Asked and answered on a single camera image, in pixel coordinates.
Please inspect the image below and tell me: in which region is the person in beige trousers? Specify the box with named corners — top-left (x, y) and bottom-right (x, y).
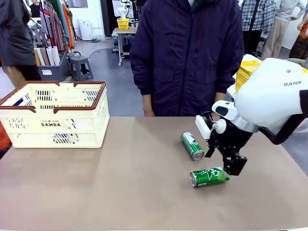
top-left (261, 0), bottom-right (306, 61)

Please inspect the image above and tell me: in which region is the orange red fabric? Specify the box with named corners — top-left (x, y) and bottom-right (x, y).
top-left (0, 97), bottom-right (13, 159)

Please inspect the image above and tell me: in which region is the white paper roll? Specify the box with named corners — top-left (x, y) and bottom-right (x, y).
top-left (52, 46), bottom-right (61, 66)
top-left (46, 46), bottom-right (56, 66)

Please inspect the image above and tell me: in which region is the person in plaid shirt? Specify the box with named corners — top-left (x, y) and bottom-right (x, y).
top-left (240, 0), bottom-right (277, 55)

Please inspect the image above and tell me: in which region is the green can with white logo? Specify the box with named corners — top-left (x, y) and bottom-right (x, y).
top-left (189, 167), bottom-right (231, 188)

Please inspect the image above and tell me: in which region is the distant grey work table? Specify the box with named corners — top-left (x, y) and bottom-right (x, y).
top-left (112, 27), bottom-right (138, 66)

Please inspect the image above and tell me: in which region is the person's right hand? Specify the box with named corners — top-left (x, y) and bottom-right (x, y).
top-left (143, 105), bottom-right (155, 117)

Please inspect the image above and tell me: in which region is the grey plastic stool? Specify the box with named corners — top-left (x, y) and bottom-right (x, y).
top-left (68, 55), bottom-right (94, 82)

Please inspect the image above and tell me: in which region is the person in navy jacket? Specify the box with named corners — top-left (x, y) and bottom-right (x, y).
top-left (129, 0), bottom-right (245, 117)

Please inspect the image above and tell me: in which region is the person's left forearm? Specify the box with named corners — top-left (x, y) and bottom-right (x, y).
top-left (215, 92), bottom-right (227, 104)

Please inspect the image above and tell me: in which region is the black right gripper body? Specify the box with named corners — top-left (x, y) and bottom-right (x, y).
top-left (207, 119), bottom-right (255, 155)

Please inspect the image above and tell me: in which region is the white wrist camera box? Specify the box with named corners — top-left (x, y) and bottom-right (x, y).
top-left (195, 115), bottom-right (213, 140)

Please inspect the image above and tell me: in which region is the orange hanging garment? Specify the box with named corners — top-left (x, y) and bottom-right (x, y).
top-left (62, 4), bottom-right (75, 49)

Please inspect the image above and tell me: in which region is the small distant yellow basket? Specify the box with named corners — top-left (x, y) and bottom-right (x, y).
top-left (116, 18), bottom-right (130, 31)

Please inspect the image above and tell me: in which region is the brown paper roll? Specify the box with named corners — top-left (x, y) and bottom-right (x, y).
top-left (39, 47), bottom-right (51, 66)

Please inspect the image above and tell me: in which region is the plaid hanging garment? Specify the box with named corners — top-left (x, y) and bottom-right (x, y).
top-left (39, 1), bottom-right (66, 52)

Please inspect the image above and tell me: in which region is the white air purifier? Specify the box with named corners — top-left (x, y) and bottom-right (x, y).
top-left (79, 20), bottom-right (92, 41)

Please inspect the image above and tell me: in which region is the grey storage bin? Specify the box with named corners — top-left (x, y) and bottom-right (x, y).
top-left (37, 51), bottom-right (70, 82)

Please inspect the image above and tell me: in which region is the black cable sleeve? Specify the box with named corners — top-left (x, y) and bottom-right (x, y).
top-left (261, 89), bottom-right (308, 145)

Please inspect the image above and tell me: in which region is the green can with torn label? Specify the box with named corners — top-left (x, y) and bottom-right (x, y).
top-left (180, 131), bottom-right (205, 161)

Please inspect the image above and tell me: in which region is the large yellow plastic basket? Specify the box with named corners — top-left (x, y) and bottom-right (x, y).
top-left (235, 60), bottom-right (262, 92)

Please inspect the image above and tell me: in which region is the cream basket with brown handles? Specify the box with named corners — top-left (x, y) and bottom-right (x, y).
top-left (0, 80), bottom-right (111, 149)

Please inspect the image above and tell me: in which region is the black tripod pole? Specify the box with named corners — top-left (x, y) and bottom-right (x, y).
top-left (242, 0), bottom-right (260, 56)

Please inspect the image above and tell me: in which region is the person in dark grey coat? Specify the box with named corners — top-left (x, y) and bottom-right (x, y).
top-left (0, 0), bottom-right (42, 87)

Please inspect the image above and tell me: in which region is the person in camouflage trousers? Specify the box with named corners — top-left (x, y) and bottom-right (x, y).
top-left (288, 16), bottom-right (308, 60)

